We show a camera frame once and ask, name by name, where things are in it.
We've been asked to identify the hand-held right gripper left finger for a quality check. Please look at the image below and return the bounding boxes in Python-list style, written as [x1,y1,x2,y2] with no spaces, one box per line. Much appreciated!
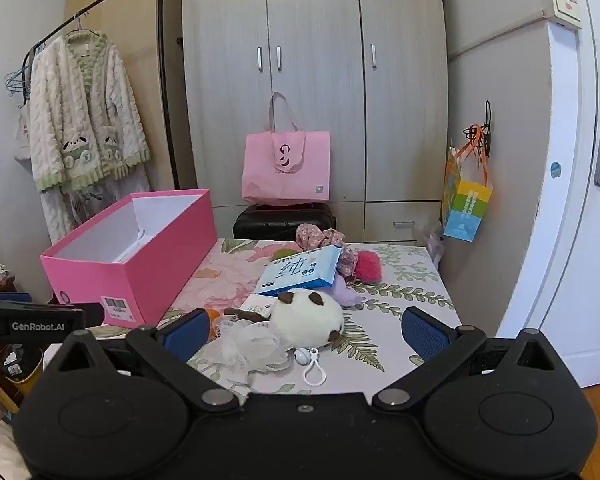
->
[42,309,241,412]

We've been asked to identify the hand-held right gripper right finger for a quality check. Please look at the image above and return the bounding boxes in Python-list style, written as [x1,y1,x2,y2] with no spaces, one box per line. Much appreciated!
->
[372,306,563,412]

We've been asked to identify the orange ball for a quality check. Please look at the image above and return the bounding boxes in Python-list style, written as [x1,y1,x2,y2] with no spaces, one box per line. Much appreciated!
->
[206,309,226,341]

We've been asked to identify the white mesh bath pouf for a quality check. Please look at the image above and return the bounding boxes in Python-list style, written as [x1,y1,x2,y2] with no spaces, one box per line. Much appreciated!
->
[200,321,293,387]

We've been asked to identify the pink cardboard box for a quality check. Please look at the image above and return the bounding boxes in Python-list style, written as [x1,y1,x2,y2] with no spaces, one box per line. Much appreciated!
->
[40,189,217,329]

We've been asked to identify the small white tissue packet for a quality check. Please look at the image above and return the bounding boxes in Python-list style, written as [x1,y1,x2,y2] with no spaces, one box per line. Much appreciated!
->
[241,294,276,317]

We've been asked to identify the red fluffy pompom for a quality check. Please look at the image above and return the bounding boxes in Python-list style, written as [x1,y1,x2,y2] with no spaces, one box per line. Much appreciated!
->
[352,250,382,282]

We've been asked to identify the purple plush toy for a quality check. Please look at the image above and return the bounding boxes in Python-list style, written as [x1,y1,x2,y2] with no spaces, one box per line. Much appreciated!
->
[332,275,363,307]

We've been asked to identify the panda plush toy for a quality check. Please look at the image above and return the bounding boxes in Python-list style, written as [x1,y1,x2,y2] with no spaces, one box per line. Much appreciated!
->
[222,290,345,387]

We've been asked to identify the blue white tissue pack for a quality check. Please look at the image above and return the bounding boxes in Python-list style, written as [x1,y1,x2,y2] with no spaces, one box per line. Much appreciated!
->
[254,246,342,296]

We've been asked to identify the pink floral fabric scrunchie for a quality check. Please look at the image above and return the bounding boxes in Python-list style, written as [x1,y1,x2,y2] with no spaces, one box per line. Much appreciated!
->
[295,222,359,281]

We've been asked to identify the floral tablecloth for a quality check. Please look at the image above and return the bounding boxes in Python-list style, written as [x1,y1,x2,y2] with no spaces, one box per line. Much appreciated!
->
[85,237,461,401]

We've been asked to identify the yellow bucket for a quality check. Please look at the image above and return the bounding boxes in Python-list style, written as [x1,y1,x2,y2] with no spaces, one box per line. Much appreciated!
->
[7,349,45,397]

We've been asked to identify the clear plastic bag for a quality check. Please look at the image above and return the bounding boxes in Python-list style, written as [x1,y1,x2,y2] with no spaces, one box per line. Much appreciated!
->
[422,225,447,267]

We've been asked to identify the white fleece pants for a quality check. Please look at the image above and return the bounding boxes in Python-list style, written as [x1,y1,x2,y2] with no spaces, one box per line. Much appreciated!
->
[40,167,148,246]

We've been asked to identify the colourful gift bag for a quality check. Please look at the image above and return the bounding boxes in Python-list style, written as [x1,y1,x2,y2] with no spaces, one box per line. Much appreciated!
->
[441,137,494,239]

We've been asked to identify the black suitcase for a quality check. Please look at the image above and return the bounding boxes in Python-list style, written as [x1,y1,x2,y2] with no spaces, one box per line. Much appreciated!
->
[233,202,337,241]

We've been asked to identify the white door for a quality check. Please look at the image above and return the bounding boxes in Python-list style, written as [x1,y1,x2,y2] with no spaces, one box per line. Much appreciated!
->
[495,0,600,388]

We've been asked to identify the white cloth bag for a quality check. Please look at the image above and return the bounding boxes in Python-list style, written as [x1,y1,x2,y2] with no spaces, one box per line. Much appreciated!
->
[14,104,34,162]

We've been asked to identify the pink tote bag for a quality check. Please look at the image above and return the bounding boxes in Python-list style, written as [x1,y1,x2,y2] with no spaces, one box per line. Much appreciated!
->
[242,92,331,206]

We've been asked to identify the cream fleece robe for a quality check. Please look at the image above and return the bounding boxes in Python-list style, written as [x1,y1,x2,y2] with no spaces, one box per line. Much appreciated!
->
[30,32,152,193]

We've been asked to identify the grey tall cabinet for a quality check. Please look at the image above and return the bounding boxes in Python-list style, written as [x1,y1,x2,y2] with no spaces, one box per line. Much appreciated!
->
[440,0,553,241]

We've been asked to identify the blue clothes hangers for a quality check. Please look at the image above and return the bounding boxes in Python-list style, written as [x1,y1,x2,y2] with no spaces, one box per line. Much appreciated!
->
[5,67,33,97]

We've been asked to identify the black clothes rack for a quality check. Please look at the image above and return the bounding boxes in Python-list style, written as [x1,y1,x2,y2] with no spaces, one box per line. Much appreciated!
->
[22,0,181,191]

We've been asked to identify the flat cardboard box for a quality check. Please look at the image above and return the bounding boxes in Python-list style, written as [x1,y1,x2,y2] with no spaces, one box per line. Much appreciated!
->
[65,0,181,191]

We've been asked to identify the grey wooden wardrobe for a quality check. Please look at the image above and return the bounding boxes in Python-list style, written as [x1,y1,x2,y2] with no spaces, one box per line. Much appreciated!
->
[181,0,448,246]

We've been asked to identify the beige wall switch box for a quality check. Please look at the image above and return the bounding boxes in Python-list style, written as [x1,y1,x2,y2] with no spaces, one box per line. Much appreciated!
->
[540,0,583,28]

